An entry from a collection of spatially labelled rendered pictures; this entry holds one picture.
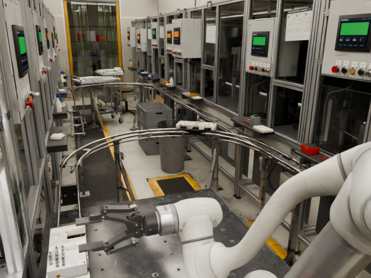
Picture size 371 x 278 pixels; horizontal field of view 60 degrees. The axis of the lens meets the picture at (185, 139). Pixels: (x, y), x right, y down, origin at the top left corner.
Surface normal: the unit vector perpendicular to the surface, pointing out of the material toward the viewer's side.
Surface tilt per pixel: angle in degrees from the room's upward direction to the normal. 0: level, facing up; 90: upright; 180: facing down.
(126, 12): 90
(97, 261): 0
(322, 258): 78
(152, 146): 91
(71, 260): 0
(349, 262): 96
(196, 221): 59
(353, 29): 90
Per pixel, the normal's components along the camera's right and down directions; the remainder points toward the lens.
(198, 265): -0.49, -0.18
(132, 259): 0.00, -0.95
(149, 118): 0.36, 0.30
